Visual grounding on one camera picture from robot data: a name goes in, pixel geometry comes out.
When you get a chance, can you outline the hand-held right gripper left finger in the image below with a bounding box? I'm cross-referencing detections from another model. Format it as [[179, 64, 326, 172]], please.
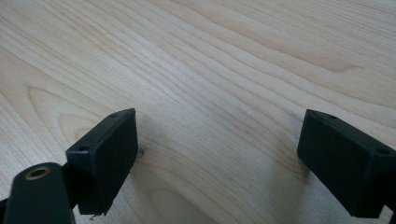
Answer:
[[65, 107, 139, 217]]

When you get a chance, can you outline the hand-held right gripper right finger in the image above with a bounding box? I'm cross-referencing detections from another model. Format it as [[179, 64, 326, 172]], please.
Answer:
[[296, 108, 396, 219]]

